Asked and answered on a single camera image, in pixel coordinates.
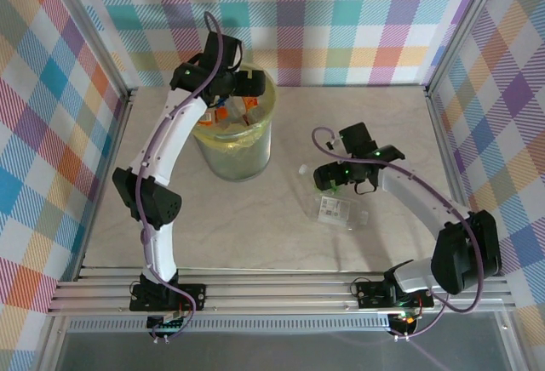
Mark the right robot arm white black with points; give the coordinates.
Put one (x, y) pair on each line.
(426, 201)

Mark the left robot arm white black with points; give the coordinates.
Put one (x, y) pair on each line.
(170, 150)

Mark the yellow bin liner bag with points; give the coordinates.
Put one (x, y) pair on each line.
(268, 107)

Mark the clear plastic bin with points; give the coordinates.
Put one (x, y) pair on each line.
(238, 162)

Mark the flat clear bottle white label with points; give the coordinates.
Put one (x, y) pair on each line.
(334, 209)

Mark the controller circuit board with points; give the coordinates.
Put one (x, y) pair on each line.
(170, 326)
(404, 322)

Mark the grey metal panel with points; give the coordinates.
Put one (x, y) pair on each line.
(277, 354)

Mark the aluminium side rail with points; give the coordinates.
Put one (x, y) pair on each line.
(120, 126)
(450, 154)

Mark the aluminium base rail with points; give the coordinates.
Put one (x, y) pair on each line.
(277, 292)

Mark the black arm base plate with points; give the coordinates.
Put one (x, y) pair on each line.
(370, 296)
(191, 296)

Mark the aluminium frame post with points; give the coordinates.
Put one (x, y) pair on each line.
(91, 26)
(466, 26)

